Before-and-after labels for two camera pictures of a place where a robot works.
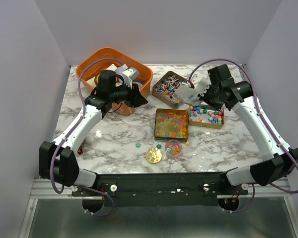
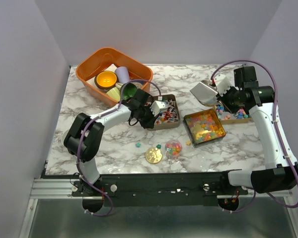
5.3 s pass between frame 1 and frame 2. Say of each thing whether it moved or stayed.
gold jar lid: stayed
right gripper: moved
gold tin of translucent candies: moved
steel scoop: moved
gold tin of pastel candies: moved
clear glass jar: stayed
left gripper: moved
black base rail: stayed
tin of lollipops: moved
